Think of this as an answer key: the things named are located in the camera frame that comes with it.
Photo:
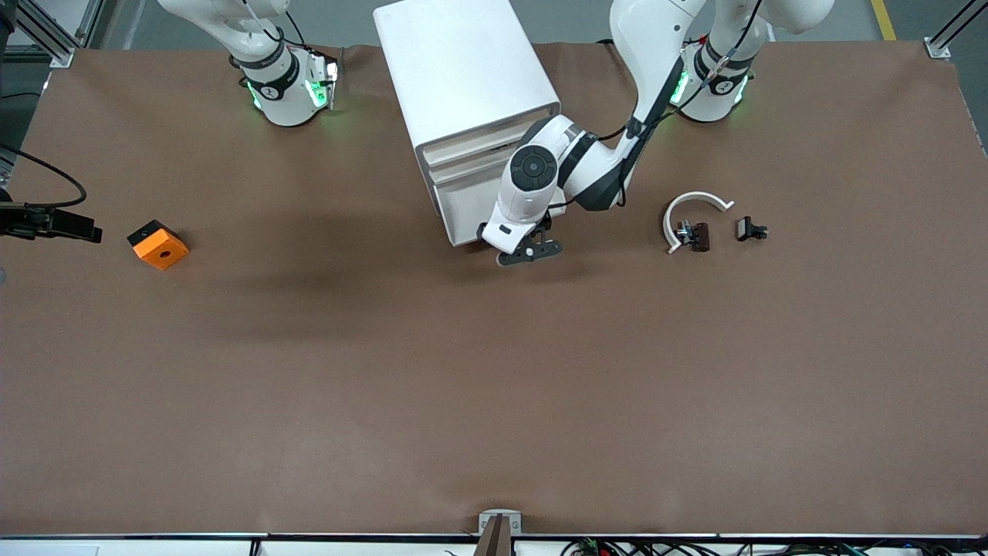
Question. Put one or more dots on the aluminium frame profile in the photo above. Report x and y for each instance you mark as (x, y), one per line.
(938, 48)
(46, 38)

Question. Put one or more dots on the black table edge strip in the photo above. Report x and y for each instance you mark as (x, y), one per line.
(231, 535)

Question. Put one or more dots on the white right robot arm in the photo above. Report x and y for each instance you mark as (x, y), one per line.
(285, 93)

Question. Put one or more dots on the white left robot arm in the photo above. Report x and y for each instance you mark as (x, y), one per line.
(587, 162)

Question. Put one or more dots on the orange and black box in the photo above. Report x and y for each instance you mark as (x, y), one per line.
(162, 249)

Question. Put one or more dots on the metal bracket with strut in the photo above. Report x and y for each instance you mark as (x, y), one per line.
(500, 533)

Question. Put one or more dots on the small black component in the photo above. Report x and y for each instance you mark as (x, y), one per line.
(746, 228)

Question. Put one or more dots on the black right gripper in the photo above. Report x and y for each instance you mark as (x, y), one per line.
(21, 221)

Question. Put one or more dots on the brown table mat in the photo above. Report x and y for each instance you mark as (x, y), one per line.
(494, 401)

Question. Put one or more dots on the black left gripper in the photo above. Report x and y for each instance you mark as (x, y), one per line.
(547, 223)

